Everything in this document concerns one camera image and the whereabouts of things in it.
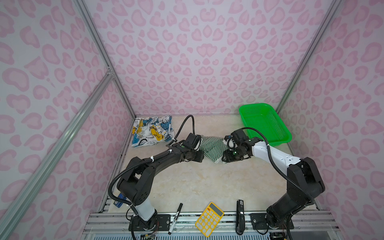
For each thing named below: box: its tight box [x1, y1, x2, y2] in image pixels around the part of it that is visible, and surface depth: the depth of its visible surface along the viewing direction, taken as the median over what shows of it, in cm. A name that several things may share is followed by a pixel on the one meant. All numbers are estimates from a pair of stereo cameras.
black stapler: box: [235, 199, 246, 236], surface depth 74 cm
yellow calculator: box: [195, 201, 225, 238], surface depth 75 cm
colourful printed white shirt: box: [131, 115, 175, 147], surface depth 109 cm
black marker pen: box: [168, 202, 184, 235], surface depth 75 cm
